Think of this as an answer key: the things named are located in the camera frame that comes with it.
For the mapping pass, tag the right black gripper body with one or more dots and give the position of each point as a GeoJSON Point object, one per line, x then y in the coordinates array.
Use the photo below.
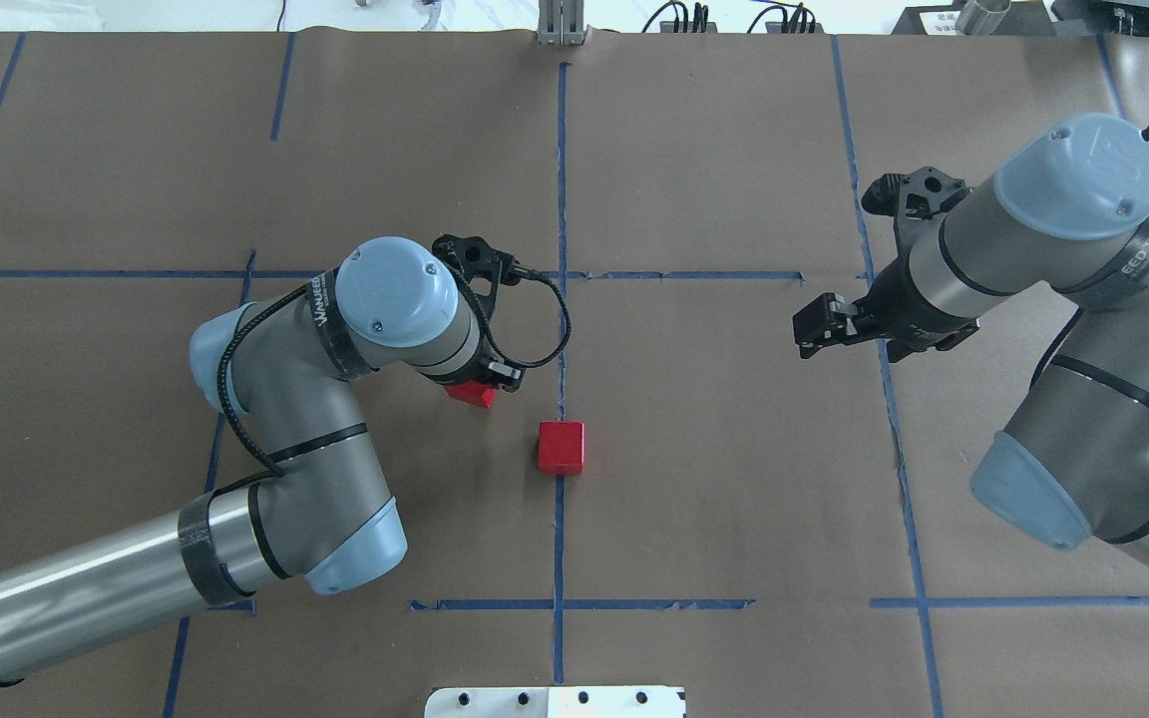
{"type": "Point", "coordinates": [902, 303]}

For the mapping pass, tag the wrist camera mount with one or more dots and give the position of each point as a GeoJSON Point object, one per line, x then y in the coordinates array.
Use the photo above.
{"type": "Point", "coordinates": [473, 258]}
{"type": "Point", "coordinates": [917, 202]}

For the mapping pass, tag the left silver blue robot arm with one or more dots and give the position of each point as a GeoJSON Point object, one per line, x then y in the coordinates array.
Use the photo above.
{"type": "Point", "coordinates": [282, 374]}

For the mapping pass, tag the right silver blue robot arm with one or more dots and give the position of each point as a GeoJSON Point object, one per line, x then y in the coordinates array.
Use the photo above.
{"type": "Point", "coordinates": [1069, 209]}

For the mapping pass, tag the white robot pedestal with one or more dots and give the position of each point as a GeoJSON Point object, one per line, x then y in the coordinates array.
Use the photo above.
{"type": "Point", "coordinates": [558, 701]}

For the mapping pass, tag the red block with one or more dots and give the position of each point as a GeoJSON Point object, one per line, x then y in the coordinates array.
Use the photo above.
{"type": "Point", "coordinates": [561, 448]}
{"type": "Point", "coordinates": [473, 393]}

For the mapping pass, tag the metal cup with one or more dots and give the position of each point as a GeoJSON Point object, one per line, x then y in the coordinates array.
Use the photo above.
{"type": "Point", "coordinates": [980, 18]}

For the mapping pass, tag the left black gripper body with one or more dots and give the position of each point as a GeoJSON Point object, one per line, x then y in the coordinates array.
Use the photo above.
{"type": "Point", "coordinates": [454, 376]}

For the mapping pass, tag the aluminium frame post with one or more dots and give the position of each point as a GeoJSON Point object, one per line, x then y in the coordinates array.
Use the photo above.
{"type": "Point", "coordinates": [561, 22]}

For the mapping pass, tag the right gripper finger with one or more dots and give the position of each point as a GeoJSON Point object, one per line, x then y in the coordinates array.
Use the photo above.
{"type": "Point", "coordinates": [831, 320]}

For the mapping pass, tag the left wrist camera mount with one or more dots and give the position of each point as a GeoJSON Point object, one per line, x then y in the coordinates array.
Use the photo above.
{"type": "Point", "coordinates": [473, 258]}

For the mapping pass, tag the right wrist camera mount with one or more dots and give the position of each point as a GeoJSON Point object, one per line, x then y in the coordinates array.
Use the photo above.
{"type": "Point", "coordinates": [917, 202]}

